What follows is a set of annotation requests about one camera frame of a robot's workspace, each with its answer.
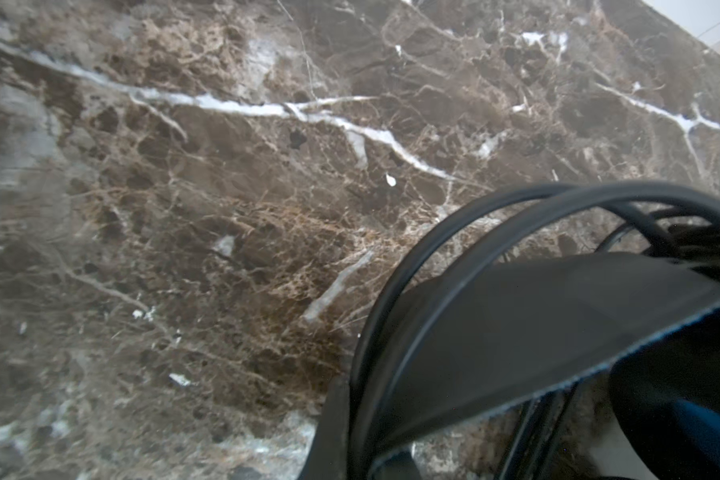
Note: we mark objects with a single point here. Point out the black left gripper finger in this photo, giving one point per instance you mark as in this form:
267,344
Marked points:
328,456

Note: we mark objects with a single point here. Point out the black headphones blue accents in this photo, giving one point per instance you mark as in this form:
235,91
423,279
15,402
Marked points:
524,293

